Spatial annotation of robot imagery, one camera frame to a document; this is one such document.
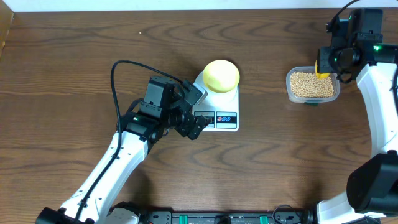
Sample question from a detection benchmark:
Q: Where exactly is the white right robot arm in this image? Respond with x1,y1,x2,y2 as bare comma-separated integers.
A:
314,44,397,223

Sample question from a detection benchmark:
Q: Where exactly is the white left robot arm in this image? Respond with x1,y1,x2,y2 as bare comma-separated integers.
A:
36,77,210,223

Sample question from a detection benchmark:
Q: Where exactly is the white digital kitchen scale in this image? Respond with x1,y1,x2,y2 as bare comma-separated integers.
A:
192,72,239,132

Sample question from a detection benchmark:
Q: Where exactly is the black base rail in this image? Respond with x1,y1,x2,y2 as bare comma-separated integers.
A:
108,210,381,224

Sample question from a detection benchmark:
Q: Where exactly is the yellow measuring scoop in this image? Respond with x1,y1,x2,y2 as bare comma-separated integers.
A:
315,60,330,79

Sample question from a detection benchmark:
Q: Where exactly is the clear plastic container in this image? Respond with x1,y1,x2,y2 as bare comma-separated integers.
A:
286,66,340,104

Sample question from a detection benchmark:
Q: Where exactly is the pale yellow bowl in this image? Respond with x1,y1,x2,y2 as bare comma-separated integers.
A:
203,60,240,93

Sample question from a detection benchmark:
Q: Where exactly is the soybeans pile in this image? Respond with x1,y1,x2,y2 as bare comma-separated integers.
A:
290,72,335,98

